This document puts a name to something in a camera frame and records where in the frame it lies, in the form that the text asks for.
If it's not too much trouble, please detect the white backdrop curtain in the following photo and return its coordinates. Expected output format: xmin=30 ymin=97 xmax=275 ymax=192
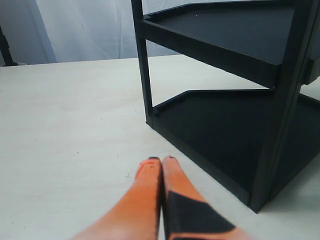
xmin=0 ymin=0 xmax=181 ymax=66

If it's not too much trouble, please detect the black two-tier shelf rack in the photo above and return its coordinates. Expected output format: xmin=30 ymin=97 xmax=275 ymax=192
xmin=131 ymin=0 xmax=320 ymax=212

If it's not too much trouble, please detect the black stand post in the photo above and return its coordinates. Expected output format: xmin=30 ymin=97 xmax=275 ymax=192
xmin=0 ymin=28 xmax=18 ymax=67

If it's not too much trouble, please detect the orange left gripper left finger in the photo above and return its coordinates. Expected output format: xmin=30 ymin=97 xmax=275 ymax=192
xmin=72 ymin=157 xmax=162 ymax=240

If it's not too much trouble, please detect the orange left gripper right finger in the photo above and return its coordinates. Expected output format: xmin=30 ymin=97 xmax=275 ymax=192
xmin=162 ymin=156 xmax=252 ymax=240

